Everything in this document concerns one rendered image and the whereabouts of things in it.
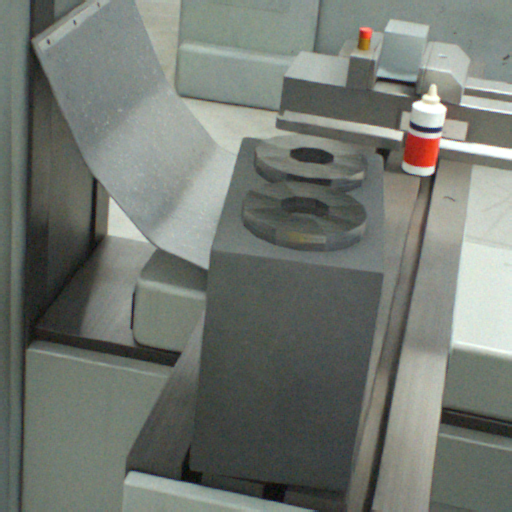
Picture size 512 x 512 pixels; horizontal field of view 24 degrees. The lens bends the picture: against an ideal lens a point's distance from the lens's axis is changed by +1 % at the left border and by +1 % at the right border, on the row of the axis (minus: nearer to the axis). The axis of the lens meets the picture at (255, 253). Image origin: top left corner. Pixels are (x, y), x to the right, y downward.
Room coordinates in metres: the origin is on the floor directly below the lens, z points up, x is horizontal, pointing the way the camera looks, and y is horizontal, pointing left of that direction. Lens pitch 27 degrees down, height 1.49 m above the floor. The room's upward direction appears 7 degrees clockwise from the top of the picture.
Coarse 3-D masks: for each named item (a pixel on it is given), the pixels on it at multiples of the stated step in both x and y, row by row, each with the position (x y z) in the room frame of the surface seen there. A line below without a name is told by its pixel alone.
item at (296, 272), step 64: (256, 192) 0.79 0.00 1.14; (320, 192) 0.80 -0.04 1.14; (256, 256) 0.72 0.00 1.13; (320, 256) 0.72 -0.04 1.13; (384, 256) 0.74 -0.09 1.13; (256, 320) 0.72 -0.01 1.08; (320, 320) 0.71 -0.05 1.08; (256, 384) 0.72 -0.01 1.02; (320, 384) 0.71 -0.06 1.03; (192, 448) 0.72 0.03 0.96; (256, 448) 0.71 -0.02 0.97; (320, 448) 0.71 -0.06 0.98
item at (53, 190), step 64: (0, 0) 1.19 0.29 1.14; (64, 0) 1.32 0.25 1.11; (0, 64) 1.19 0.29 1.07; (0, 128) 1.19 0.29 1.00; (64, 128) 1.33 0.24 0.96; (0, 192) 1.19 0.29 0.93; (64, 192) 1.34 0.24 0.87; (0, 256) 1.19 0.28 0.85; (64, 256) 1.35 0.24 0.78; (0, 320) 1.19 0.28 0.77; (0, 384) 1.19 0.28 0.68; (0, 448) 1.19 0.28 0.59
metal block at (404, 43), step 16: (384, 32) 1.48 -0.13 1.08; (400, 32) 1.48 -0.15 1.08; (416, 32) 1.49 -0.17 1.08; (384, 48) 1.48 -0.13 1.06; (400, 48) 1.48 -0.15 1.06; (416, 48) 1.47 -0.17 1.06; (384, 64) 1.48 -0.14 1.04; (400, 64) 1.48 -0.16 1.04; (416, 64) 1.47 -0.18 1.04; (416, 80) 1.47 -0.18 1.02
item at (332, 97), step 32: (320, 64) 1.54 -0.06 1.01; (352, 64) 1.45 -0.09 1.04; (288, 96) 1.47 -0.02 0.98; (320, 96) 1.46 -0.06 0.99; (352, 96) 1.46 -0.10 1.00; (384, 96) 1.45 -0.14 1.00; (416, 96) 1.44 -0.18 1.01; (480, 96) 1.51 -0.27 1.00; (288, 128) 1.45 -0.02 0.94; (320, 128) 1.45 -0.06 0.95; (352, 128) 1.45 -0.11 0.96; (384, 128) 1.45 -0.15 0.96; (448, 128) 1.43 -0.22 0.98; (480, 128) 1.43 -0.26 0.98; (480, 160) 1.41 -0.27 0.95
